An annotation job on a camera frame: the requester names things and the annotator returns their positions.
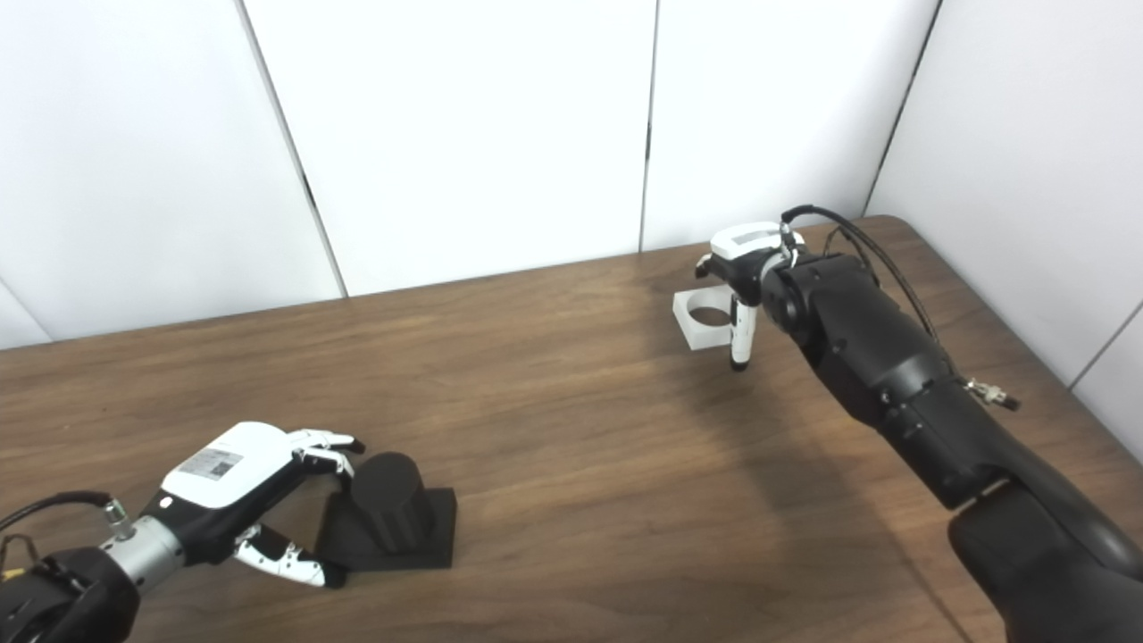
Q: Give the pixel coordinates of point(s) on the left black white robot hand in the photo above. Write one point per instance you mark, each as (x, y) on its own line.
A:
(232, 473)

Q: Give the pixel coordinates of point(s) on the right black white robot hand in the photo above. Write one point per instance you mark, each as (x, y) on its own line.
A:
(746, 250)

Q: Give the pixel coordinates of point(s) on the white square piece with hole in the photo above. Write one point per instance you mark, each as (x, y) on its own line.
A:
(701, 335)

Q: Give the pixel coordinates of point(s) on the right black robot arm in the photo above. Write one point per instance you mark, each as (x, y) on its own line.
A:
(902, 375)

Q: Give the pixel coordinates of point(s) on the black peg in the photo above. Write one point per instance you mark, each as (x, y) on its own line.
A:
(393, 500)

